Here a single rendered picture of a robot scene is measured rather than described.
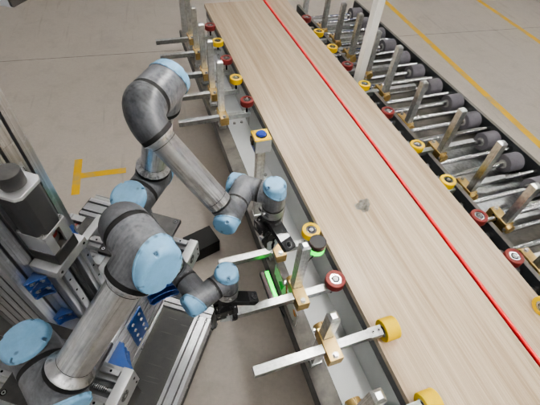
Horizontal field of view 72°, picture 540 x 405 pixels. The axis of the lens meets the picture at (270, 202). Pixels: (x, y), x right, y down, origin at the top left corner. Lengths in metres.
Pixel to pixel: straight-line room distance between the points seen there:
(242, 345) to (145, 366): 0.55
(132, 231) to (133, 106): 0.33
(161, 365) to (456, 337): 1.37
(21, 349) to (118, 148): 2.56
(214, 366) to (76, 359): 1.40
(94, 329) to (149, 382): 1.20
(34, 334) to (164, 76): 0.71
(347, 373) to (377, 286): 0.38
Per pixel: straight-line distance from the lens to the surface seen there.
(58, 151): 3.62
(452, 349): 1.56
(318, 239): 1.31
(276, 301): 1.50
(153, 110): 1.00
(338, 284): 1.52
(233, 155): 2.23
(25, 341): 1.12
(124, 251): 0.83
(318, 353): 1.33
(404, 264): 1.66
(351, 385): 1.69
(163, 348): 2.15
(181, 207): 2.90
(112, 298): 0.88
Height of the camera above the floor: 2.20
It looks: 49 degrees down
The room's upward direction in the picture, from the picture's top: 6 degrees clockwise
